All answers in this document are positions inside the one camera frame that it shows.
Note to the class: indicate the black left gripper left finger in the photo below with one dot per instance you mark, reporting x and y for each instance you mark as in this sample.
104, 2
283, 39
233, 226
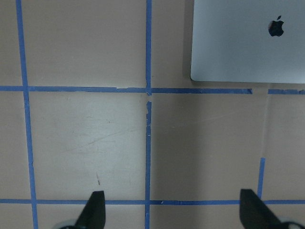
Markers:
93, 216

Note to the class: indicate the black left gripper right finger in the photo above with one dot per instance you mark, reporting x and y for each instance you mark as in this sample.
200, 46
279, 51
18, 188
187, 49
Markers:
254, 214

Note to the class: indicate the silver closed laptop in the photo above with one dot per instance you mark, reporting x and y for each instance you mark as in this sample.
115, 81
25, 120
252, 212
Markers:
250, 41

